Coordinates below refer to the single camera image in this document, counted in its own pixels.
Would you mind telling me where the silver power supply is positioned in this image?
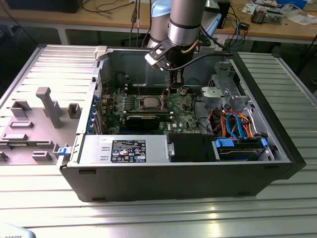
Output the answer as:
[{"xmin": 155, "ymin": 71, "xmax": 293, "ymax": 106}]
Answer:
[{"xmin": 77, "ymin": 135, "xmax": 172, "ymax": 166}]

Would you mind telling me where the black RAM slot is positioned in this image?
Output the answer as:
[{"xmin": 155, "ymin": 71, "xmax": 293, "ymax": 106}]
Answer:
[
  {"xmin": 126, "ymin": 92, "xmax": 166, "ymax": 96},
  {"xmin": 126, "ymin": 89, "xmax": 166, "ymax": 93},
  {"xmin": 126, "ymin": 87, "xmax": 166, "ymax": 91},
  {"xmin": 126, "ymin": 84, "xmax": 166, "ymax": 88}
]

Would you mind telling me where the black curved cable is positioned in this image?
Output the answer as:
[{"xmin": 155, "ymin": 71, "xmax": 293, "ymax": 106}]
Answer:
[{"xmin": 193, "ymin": 93, "xmax": 211, "ymax": 129}]

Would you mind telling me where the black PC case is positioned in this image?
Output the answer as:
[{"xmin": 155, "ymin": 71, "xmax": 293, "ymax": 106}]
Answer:
[{"xmin": 56, "ymin": 46, "xmax": 307, "ymax": 203}]

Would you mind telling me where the grey electronic module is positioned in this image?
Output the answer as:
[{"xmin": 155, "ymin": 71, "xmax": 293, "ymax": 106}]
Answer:
[{"xmin": 266, "ymin": 9, "xmax": 283, "ymax": 25}]

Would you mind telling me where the blue wire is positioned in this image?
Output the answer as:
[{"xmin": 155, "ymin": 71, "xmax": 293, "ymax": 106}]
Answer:
[{"xmin": 225, "ymin": 113, "xmax": 246, "ymax": 141}]

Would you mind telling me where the white paper sheet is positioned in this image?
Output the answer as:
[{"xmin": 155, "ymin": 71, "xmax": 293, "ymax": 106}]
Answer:
[
  {"xmin": 242, "ymin": 1, "xmax": 260, "ymax": 13},
  {"xmin": 288, "ymin": 14, "xmax": 317, "ymax": 26}
]

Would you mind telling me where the grey metal drive cage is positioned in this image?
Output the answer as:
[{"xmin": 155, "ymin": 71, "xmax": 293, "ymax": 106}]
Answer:
[{"xmin": 200, "ymin": 60, "xmax": 250, "ymax": 112}]

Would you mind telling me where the black computer box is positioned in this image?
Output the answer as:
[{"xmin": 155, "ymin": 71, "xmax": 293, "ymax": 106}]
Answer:
[{"xmin": 4, "ymin": 0, "xmax": 80, "ymax": 13}]

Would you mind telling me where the beige case latch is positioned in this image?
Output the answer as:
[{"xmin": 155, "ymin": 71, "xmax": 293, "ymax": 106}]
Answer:
[{"xmin": 94, "ymin": 46, "xmax": 108, "ymax": 62}]

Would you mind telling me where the silver CPU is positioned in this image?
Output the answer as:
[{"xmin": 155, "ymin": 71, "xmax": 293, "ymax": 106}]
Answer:
[{"xmin": 142, "ymin": 96, "xmax": 161, "ymax": 109}]

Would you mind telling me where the black plastic shroud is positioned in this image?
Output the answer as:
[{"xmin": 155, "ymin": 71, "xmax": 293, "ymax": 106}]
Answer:
[{"xmin": 166, "ymin": 133, "xmax": 216, "ymax": 164}]

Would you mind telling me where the wooden desk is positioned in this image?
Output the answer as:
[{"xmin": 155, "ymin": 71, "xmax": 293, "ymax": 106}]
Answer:
[{"xmin": 0, "ymin": 0, "xmax": 317, "ymax": 45}]

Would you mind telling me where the brown curved hose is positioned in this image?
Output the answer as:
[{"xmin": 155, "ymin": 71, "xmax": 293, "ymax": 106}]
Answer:
[{"xmin": 181, "ymin": 39, "xmax": 199, "ymax": 55}]

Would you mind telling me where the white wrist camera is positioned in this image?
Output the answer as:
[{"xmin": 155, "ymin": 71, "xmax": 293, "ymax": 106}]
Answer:
[{"xmin": 145, "ymin": 39, "xmax": 171, "ymax": 71}]

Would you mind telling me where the orange wire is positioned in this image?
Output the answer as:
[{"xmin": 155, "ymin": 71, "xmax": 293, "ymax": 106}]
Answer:
[
  {"xmin": 209, "ymin": 109, "xmax": 225, "ymax": 136},
  {"xmin": 244, "ymin": 116, "xmax": 257, "ymax": 139}
]

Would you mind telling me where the red wire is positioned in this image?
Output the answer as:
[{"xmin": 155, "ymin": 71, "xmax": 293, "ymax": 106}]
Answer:
[{"xmin": 96, "ymin": 79, "xmax": 111, "ymax": 97}]

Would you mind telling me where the black graphics card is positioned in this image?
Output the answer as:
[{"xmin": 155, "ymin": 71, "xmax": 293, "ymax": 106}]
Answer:
[{"xmin": 125, "ymin": 114, "xmax": 161, "ymax": 131}]

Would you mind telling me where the green motherboard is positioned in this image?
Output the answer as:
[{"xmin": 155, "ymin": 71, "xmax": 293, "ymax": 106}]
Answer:
[{"xmin": 98, "ymin": 84, "xmax": 206, "ymax": 136}]

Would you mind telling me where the pale teach pendant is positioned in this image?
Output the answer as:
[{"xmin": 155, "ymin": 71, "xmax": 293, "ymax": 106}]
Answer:
[{"xmin": 0, "ymin": 222, "xmax": 37, "ymax": 238}]

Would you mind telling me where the grey parts rack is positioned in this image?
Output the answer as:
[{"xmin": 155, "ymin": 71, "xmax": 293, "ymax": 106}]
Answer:
[{"xmin": 0, "ymin": 86, "xmax": 83, "ymax": 166}]

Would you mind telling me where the black tower box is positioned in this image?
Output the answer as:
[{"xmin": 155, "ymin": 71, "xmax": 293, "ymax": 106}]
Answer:
[{"xmin": 217, "ymin": 0, "xmax": 231, "ymax": 29}]

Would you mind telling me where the blue plastic clip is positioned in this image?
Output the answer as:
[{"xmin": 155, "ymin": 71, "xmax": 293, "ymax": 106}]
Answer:
[{"xmin": 56, "ymin": 146, "xmax": 72, "ymax": 158}]

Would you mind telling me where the hard disk in blue carrier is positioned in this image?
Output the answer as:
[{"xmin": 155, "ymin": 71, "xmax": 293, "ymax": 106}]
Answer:
[{"xmin": 212, "ymin": 138, "xmax": 268, "ymax": 162}]

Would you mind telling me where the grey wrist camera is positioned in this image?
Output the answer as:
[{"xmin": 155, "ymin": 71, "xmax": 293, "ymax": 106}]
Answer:
[{"xmin": 198, "ymin": 44, "xmax": 215, "ymax": 55}]

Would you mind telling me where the metal socket cover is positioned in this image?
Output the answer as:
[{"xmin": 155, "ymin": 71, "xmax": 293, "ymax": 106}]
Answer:
[{"xmin": 159, "ymin": 84, "xmax": 173, "ymax": 110}]

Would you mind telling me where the blue box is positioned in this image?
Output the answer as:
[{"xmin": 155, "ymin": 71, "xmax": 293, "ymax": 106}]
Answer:
[{"xmin": 276, "ymin": 0, "xmax": 308, "ymax": 7}]

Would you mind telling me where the copper coil transformer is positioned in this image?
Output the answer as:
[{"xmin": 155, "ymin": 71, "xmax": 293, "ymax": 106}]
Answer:
[{"xmin": 251, "ymin": 6, "xmax": 267, "ymax": 25}]

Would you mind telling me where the black camera cable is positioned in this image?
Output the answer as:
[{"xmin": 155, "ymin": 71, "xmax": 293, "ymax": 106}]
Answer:
[{"xmin": 168, "ymin": 52, "xmax": 233, "ymax": 72}]

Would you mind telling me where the blue cable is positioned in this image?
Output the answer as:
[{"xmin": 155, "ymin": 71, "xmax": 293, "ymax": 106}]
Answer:
[{"xmin": 234, "ymin": 22, "xmax": 245, "ymax": 48}]

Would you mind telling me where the green RAM stick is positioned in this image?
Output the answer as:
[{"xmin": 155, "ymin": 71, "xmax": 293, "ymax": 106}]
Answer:
[{"xmin": 125, "ymin": 111, "xmax": 172, "ymax": 118}]

